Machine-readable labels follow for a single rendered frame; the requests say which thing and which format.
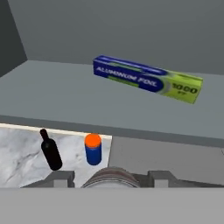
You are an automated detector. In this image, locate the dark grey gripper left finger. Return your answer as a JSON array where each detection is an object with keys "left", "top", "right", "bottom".
[{"left": 20, "top": 170, "right": 75, "bottom": 189}]

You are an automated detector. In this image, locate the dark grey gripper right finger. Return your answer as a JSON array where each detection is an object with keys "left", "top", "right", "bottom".
[{"left": 147, "top": 170, "right": 221, "bottom": 189}]

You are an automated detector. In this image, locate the striped metal food can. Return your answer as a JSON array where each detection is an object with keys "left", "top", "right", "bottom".
[{"left": 80, "top": 166, "right": 141, "bottom": 189}]

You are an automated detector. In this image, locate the black wine bottle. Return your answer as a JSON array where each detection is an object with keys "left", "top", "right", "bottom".
[{"left": 39, "top": 128, "right": 63, "bottom": 172}]

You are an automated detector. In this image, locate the blue can with orange lid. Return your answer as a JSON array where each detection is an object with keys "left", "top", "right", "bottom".
[{"left": 84, "top": 133, "right": 102, "bottom": 166}]

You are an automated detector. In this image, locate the blue green aluminium foil box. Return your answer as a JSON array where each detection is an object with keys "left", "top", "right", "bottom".
[{"left": 93, "top": 54, "right": 204, "bottom": 105}]

